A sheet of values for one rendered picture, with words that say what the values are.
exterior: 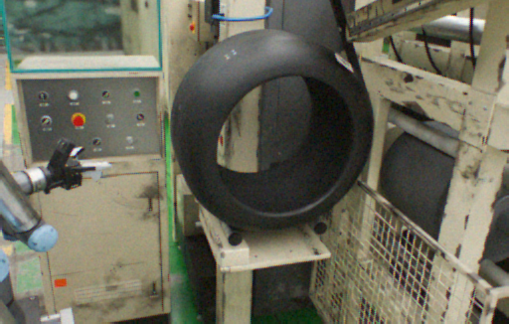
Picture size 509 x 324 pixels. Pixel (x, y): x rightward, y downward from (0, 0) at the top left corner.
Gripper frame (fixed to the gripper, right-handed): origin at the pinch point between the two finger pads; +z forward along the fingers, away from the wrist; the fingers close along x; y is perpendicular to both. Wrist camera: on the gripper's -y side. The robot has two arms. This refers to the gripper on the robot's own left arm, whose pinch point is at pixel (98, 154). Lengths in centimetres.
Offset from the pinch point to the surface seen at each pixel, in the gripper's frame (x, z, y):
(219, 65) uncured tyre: 41, 8, -41
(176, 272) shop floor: -28, 72, 111
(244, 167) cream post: 30, 42, 5
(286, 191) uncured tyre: 49, 43, 7
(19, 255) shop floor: -110, 21, 123
